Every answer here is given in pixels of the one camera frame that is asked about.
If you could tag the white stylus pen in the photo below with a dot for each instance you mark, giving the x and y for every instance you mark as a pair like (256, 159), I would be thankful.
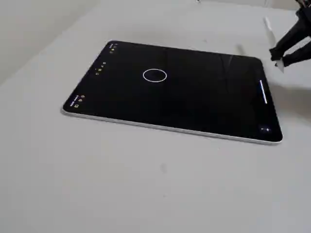
(268, 25)

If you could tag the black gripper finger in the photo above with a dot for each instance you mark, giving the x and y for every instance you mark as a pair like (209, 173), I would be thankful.
(297, 57)
(289, 38)

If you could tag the black screen tablet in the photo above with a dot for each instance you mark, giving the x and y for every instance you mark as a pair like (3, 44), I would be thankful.
(170, 102)

